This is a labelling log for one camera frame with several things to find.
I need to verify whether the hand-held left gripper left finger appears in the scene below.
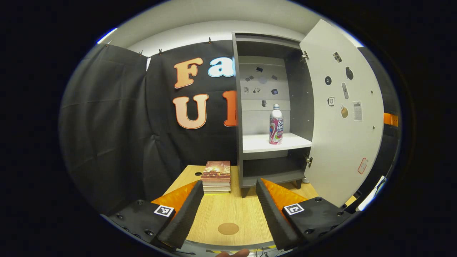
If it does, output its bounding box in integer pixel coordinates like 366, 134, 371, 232
107, 180, 205, 250

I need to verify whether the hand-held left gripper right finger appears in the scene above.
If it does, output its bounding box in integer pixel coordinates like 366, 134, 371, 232
256, 177, 352, 251

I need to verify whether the round brown coaster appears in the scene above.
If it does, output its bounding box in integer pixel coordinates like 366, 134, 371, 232
218, 222, 240, 236

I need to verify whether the white cabinet door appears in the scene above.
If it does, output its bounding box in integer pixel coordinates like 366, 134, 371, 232
299, 19, 385, 208

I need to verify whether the silver bottle with pink label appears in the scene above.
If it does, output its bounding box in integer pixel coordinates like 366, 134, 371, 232
269, 104, 284, 145

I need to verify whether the white cabinet shelf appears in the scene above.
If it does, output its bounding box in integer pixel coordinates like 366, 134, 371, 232
243, 133, 312, 153

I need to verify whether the grey cabinet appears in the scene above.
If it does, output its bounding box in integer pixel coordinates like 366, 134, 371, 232
232, 32, 315, 198

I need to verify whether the black backdrop cloth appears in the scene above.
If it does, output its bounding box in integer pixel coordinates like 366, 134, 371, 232
59, 39, 401, 216

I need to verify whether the ceiling light strip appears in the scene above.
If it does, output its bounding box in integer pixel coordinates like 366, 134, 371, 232
96, 27, 118, 45

